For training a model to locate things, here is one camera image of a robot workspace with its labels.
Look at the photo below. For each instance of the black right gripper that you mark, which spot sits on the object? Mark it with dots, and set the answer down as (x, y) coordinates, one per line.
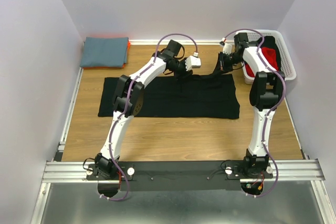
(222, 63)

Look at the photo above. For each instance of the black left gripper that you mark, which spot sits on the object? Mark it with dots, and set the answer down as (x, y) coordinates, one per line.
(182, 72)

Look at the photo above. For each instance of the black t-shirt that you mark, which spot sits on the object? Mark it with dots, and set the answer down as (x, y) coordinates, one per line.
(206, 96)

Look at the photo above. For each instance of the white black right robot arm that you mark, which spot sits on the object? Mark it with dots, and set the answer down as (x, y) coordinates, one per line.
(266, 94)

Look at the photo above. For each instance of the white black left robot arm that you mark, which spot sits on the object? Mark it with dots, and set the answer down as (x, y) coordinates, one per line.
(128, 99)

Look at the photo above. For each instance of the red t-shirt in basket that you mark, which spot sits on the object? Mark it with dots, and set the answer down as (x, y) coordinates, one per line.
(253, 62)

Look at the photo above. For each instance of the black garment in basket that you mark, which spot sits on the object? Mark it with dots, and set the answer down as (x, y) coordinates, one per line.
(274, 43)

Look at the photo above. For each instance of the white plastic laundry basket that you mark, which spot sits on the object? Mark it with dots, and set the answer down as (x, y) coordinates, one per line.
(287, 66)

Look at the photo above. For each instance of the folded blue t-shirt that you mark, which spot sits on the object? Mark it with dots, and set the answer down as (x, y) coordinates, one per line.
(105, 52)

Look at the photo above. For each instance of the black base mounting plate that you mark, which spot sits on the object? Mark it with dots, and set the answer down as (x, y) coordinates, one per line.
(180, 176)

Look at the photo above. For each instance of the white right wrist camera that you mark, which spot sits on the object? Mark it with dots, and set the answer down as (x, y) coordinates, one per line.
(226, 47)

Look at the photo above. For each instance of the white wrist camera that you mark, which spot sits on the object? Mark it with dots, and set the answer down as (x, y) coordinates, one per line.
(226, 47)
(192, 62)

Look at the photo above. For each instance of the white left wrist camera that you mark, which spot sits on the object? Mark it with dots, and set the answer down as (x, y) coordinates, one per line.
(192, 62)

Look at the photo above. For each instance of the aluminium frame rail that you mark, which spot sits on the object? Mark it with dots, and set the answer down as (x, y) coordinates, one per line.
(66, 196)

